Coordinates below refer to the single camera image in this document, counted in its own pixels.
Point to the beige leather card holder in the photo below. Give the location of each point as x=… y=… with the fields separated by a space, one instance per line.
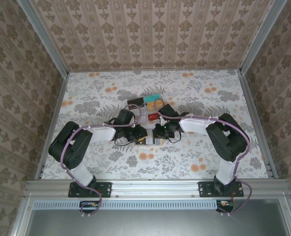
x=149 y=142

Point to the clear acrylic card organizer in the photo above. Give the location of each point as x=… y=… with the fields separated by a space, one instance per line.
x=143 y=110

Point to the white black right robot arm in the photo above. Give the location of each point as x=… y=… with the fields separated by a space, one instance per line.
x=229 y=142

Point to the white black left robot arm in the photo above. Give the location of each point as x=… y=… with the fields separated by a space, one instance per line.
x=69 y=147

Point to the red VIP card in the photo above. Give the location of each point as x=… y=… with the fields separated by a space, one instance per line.
x=152 y=117

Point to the black card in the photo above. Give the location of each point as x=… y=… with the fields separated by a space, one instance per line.
x=135 y=101

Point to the orange card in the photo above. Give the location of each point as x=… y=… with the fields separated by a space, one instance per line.
x=151 y=105

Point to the teal card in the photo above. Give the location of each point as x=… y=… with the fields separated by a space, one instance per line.
x=152 y=98

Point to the black connector box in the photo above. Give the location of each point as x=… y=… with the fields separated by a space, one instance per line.
x=224 y=206
x=89 y=206

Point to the grey metal panel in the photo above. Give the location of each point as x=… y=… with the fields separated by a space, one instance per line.
x=160 y=223

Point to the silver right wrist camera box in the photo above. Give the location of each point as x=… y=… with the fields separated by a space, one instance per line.
x=162 y=120

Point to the aluminium mounting rail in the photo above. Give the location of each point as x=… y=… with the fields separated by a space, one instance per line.
x=155 y=188

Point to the aluminium table end rail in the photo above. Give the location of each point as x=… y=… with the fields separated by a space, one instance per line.
x=160 y=69

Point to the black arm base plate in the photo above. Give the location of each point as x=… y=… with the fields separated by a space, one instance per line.
x=103 y=189
x=204 y=189

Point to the aluminium table side rail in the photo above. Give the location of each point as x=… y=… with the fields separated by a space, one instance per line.
x=249 y=98
x=59 y=98

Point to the aluminium corner post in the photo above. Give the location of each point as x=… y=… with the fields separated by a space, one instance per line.
x=261 y=37
x=44 y=37

